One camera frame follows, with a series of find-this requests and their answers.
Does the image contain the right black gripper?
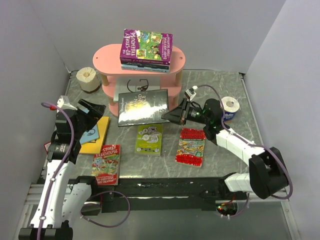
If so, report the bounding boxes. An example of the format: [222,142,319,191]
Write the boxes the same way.
[161,98,210,125]

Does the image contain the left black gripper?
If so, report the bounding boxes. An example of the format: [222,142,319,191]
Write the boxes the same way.
[73,98,106,139]

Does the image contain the black Moon and Sixpence book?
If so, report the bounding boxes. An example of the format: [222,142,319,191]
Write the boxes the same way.
[117,89,169,127]

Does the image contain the grey book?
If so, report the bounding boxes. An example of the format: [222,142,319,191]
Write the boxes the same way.
[113,76,161,102]

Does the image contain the Little Women book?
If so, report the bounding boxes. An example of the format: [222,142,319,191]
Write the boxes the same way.
[120,61,170,71]

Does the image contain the blue 143-Storey Treehouse book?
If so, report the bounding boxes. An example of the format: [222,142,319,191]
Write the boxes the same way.
[121,65,170,74]

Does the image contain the purple 117-Storey Treehouse book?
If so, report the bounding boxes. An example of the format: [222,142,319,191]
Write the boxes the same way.
[119,29,173,66]

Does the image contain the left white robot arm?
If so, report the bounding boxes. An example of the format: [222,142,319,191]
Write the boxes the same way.
[18,96,106,240]

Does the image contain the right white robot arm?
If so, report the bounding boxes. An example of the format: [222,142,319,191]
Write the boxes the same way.
[161,98,293,200]

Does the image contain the light blue book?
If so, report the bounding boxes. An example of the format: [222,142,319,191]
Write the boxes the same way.
[80,124,100,145]

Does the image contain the white toilet paper roll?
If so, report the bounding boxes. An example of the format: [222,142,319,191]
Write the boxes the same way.
[76,67,101,94]

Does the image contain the yellow book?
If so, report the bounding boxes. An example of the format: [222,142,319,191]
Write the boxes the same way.
[79,116,110,155]

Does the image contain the green book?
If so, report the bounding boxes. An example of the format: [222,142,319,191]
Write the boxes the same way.
[135,124,163,156]

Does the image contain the red Storey Treehouse book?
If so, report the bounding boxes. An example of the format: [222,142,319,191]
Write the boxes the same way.
[175,127,206,168]

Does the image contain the small red box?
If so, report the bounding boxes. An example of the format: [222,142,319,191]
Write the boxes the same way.
[43,141,51,154]

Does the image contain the blue wrapped tissue roll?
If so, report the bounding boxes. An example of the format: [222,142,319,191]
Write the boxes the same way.
[221,96,240,122]

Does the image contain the red Treehouse book at edge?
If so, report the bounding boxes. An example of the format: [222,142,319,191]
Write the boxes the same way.
[91,144,121,186]

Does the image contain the pink three-tier shelf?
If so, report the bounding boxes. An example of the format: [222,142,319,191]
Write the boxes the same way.
[92,44,186,116]

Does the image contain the black base bar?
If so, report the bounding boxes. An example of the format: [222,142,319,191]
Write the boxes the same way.
[91,177,248,213]

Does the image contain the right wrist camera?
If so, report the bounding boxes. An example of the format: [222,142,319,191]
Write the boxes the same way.
[184,85,198,102]

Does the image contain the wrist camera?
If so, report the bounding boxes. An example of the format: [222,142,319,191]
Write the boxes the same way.
[57,95,77,111]
[184,85,198,102]

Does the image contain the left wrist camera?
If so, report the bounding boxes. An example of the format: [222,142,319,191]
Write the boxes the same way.
[57,95,77,111]

